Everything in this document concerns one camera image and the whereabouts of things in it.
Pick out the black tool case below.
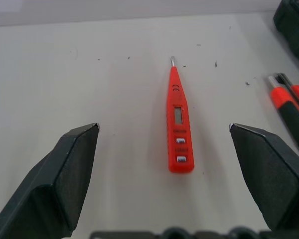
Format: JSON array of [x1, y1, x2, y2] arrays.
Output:
[[273, 0, 299, 73]]

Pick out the red digital voltage tester pen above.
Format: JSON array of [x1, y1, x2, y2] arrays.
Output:
[[167, 55, 195, 174]]

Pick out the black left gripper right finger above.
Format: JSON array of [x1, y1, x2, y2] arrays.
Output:
[[229, 122, 299, 232]]

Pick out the red and black pliers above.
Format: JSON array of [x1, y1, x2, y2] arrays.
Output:
[[267, 72, 299, 163]]

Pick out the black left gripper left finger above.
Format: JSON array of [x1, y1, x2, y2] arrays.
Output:
[[0, 122, 101, 239]]

